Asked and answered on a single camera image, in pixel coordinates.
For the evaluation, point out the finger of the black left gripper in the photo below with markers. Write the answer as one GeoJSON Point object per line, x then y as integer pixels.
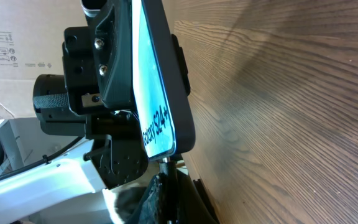
{"type": "Point", "coordinates": [182, 64]}

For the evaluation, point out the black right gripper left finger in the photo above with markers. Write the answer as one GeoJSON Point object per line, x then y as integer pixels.
{"type": "Point", "coordinates": [150, 209]}

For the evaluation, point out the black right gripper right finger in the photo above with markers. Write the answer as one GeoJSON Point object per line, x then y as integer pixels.
{"type": "Point", "coordinates": [191, 208]}

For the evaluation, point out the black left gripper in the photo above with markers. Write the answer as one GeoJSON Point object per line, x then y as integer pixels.
{"type": "Point", "coordinates": [97, 64]}

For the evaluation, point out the Samsung Galaxy smartphone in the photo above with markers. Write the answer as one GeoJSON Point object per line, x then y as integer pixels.
{"type": "Point", "coordinates": [164, 112]}

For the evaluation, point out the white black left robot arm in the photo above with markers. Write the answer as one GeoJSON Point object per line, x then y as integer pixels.
{"type": "Point", "coordinates": [86, 165]}

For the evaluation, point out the brown cardboard box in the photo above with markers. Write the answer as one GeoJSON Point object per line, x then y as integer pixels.
{"type": "Point", "coordinates": [31, 37]}

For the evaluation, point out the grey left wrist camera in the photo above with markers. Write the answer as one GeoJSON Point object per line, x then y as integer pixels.
{"type": "Point", "coordinates": [92, 7]}

